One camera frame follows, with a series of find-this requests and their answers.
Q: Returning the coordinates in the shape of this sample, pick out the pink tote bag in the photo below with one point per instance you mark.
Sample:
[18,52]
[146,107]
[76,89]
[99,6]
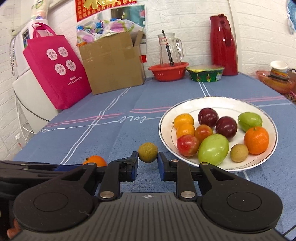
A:
[56,67]

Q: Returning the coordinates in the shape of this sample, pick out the floral cloth in box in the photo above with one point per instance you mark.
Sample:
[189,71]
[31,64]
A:
[97,29]

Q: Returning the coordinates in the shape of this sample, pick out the blue decorative wall plate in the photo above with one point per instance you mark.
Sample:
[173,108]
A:
[291,14]

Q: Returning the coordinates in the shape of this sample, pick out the blue striped tablecloth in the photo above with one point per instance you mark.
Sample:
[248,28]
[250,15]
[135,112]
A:
[114,124]

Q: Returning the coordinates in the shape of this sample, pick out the white appliance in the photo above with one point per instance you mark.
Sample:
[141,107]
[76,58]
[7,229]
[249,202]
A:
[34,102]

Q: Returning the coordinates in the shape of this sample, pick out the large orange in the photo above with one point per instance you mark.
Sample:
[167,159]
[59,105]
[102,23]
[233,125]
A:
[257,140]

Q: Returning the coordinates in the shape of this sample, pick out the red plastic basket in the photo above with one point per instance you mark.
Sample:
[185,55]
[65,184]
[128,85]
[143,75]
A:
[165,72]

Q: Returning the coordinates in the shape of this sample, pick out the brown cardboard box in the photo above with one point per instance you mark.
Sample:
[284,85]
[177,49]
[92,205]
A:
[113,62]

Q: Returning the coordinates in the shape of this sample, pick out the white paper cup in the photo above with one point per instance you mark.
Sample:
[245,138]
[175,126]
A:
[279,66]

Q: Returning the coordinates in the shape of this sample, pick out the green patterned bowl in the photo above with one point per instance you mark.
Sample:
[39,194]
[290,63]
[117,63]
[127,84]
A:
[205,73]

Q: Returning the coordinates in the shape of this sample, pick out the red-orange apple fruit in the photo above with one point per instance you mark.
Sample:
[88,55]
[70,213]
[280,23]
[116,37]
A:
[202,132]

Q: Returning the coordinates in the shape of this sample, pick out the small orange mandarin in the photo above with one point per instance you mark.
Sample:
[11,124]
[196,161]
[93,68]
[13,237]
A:
[185,129]

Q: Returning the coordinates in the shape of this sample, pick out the red fu wall poster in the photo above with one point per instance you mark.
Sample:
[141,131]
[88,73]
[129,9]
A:
[86,8]

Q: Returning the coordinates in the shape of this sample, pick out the dark purple plum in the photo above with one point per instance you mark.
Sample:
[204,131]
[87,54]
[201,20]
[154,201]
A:
[208,116]

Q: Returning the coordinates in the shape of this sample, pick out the black stick in pitcher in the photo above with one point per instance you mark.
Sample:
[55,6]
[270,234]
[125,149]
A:
[168,49]

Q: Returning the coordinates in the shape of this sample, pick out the orange translucent bowl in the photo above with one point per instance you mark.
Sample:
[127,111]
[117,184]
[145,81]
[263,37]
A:
[279,85]

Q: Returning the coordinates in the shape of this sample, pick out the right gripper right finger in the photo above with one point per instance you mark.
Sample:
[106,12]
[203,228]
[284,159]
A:
[178,172]

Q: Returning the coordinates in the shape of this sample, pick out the yellow-orange mandarin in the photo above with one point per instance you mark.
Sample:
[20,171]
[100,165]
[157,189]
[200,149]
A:
[183,119]

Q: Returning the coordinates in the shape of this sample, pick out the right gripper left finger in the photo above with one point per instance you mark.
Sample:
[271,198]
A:
[118,171]

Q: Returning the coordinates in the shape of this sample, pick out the red thermos jug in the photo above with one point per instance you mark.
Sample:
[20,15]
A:
[222,45]

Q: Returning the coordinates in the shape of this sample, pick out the large green fruit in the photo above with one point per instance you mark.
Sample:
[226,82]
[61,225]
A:
[213,149]

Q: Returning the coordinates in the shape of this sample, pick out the person's left hand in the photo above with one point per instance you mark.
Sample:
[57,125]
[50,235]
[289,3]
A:
[15,230]

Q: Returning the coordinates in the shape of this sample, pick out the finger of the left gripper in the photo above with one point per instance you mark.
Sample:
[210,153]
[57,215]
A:
[18,177]
[16,165]

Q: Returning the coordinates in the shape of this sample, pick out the yellow-brown longan fruit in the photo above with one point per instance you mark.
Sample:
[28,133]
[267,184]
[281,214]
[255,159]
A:
[239,153]

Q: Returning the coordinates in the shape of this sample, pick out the glass pitcher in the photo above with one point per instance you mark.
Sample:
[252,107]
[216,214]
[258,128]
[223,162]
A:
[176,48]

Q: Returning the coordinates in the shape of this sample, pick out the red apple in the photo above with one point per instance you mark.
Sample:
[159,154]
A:
[188,145]

